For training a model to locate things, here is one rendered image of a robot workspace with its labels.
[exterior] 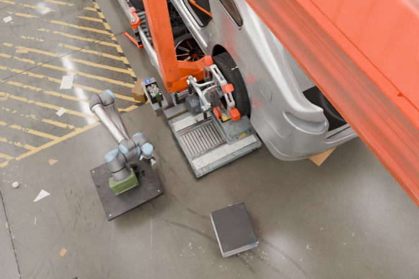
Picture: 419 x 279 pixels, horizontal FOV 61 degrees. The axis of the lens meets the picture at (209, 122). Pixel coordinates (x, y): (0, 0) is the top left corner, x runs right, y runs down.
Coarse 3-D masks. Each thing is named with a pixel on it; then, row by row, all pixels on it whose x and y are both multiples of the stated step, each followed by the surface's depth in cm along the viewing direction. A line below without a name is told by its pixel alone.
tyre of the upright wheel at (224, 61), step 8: (216, 56) 345; (224, 56) 340; (216, 64) 342; (224, 64) 330; (232, 64) 330; (224, 72) 330; (232, 72) 327; (232, 80) 325; (240, 80) 326; (240, 88) 327; (240, 96) 328; (240, 104) 332; (248, 104) 338; (240, 112) 340; (248, 112) 349
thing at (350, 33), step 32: (256, 0) 110; (288, 0) 109; (320, 0) 47; (352, 0) 41; (384, 0) 37; (416, 0) 35; (288, 32) 102; (320, 32) 102; (352, 32) 44; (384, 32) 39; (416, 32) 35; (320, 64) 96; (352, 64) 96; (384, 64) 41; (416, 64) 37; (352, 96) 90; (384, 96) 90; (416, 96) 39; (352, 128) 88; (384, 128) 85; (416, 128) 85; (384, 160) 82; (416, 160) 81; (416, 192) 77
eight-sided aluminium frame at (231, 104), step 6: (204, 66) 355; (210, 66) 339; (216, 66) 337; (204, 72) 364; (210, 72) 365; (204, 78) 374; (210, 78) 373; (216, 78) 333; (222, 78) 331; (210, 84) 378; (222, 84) 327; (222, 90) 332; (228, 102) 332; (222, 108) 376; (228, 108) 338; (222, 114) 369; (228, 114) 347
